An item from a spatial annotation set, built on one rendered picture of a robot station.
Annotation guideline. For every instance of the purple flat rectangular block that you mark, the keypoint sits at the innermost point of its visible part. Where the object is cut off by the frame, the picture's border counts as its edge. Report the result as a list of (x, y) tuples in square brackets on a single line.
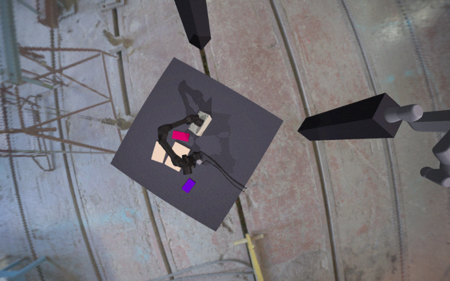
[(189, 184)]

